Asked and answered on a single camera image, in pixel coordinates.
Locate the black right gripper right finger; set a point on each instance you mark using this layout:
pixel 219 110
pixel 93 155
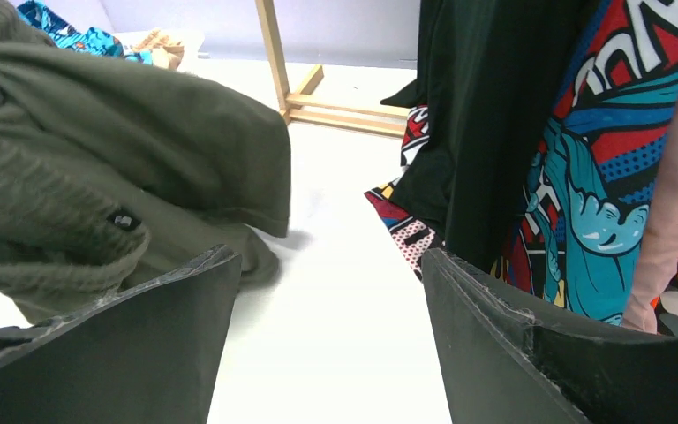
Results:
pixel 507 356

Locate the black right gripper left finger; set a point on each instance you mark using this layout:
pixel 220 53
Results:
pixel 147 355

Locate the olive green shorts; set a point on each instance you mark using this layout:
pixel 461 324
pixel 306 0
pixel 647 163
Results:
pixel 113 173

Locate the turquoise shark print shorts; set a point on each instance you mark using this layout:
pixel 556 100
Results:
pixel 94 41

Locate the beige shorts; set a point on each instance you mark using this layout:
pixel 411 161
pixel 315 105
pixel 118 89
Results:
pixel 165 50

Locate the comic print shorts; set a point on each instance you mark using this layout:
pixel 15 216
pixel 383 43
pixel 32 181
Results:
pixel 581 209

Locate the white perforated plastic basket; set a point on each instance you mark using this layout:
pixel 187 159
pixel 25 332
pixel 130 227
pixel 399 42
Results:
pixel 192 41

